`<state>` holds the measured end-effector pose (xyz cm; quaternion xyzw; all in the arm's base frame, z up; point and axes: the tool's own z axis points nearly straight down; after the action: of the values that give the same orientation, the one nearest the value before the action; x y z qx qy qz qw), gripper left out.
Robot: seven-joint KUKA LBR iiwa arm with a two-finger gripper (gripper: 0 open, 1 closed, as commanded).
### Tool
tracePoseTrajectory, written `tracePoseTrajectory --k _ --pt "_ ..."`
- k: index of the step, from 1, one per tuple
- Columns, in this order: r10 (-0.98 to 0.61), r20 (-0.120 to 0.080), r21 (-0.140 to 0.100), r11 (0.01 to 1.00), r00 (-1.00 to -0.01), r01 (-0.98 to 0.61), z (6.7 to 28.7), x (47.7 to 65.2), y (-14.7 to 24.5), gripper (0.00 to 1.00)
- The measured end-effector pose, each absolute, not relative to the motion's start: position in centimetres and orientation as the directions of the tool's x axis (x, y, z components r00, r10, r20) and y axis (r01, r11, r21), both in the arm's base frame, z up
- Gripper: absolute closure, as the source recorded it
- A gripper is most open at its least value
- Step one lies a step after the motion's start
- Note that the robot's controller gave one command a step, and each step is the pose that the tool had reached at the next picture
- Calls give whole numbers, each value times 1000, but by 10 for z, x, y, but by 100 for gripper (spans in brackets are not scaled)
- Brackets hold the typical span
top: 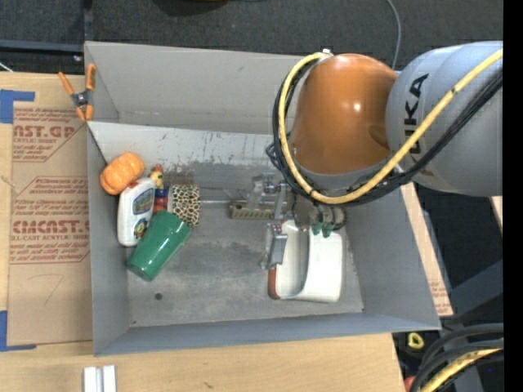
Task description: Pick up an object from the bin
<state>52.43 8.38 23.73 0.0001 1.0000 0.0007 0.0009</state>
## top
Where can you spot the small colourful toy figure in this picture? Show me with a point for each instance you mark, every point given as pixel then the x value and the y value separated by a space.
pixel 158 180

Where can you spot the orange toy pumpkin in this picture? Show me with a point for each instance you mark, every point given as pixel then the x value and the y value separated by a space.
pixel 122 172

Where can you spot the leopard print roll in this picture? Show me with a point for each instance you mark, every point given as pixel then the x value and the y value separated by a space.
pixel 186 204

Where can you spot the white scoop with red-brown edge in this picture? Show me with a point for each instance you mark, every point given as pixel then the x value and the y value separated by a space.
pixel 323 265

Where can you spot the grey metal bin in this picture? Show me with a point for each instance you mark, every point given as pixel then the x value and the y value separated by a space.
pixel 229 272

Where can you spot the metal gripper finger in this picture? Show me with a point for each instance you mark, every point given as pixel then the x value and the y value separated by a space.
pixel 251 212
pixel 277 247

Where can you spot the brown cardboard board red print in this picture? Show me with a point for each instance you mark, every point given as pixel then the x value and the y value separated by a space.
pixel 49 292

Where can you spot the green plastic cup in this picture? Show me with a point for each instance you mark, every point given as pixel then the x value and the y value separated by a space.
pixel 157 245

